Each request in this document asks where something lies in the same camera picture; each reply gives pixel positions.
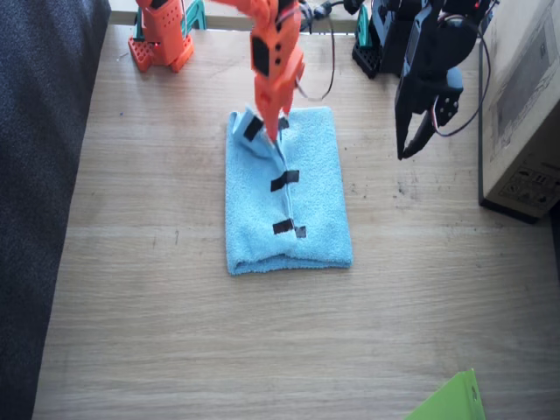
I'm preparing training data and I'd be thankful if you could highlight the light blue towel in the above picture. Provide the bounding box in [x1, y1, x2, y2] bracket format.
[224, 104, 354, 277]

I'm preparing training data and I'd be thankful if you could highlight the wooden ledge board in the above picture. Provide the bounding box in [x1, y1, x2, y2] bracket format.
[203, 15, 361, 35]

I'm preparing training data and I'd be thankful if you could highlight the brown cardboard box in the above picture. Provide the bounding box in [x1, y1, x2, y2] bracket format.
[478, 0, 560, 225]

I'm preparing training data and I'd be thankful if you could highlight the grey foam panel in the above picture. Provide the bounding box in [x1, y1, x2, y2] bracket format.
[0, 0, 113, 420]

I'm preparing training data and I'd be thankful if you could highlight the lime green plastic sheet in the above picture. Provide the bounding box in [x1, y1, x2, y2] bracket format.
[401, 367, 487, 420]

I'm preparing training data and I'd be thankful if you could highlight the black power cable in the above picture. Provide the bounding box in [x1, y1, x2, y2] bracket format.
[298, 0, 316, 34]

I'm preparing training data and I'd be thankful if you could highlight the black cable with ferrite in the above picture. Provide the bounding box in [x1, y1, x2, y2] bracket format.
[311, 0, 352, 22]

